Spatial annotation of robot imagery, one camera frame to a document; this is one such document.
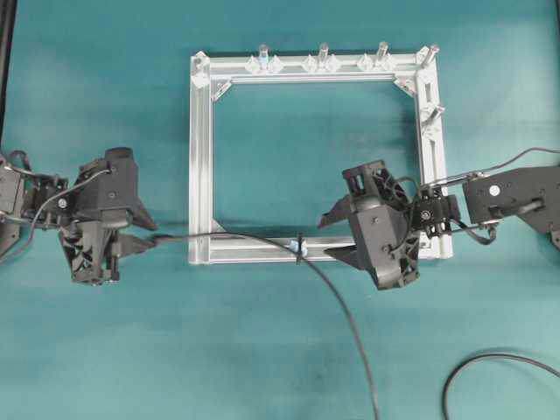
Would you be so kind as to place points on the clear acrylic peg right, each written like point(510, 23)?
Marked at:
point(381, 60)

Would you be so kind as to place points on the clear acrylic corner peg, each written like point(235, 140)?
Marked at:
point(200, 70)
point(426, 55)

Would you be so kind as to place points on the clear peg with blue tape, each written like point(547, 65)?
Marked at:
point(264, 63)

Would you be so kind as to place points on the clear acrylic side peg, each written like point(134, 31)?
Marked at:
point(430, 115)

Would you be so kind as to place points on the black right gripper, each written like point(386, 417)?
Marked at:
point(378, 212)

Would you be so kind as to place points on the clear acrylic peg middle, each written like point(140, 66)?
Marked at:
point(324, 62)

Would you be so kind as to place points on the aluminium extrusion frame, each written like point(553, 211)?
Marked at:
point(266, 150)

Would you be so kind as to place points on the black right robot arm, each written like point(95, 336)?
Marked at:
point(530, 194)

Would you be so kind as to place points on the black vertical rail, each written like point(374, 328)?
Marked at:
point(8, 19)

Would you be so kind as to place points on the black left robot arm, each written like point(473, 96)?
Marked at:
point(35, 200)

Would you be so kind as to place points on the clear acrylic left corner peg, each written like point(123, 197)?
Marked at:
point(200, 70)

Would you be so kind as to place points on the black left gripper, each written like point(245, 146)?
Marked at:
point(92, 239)

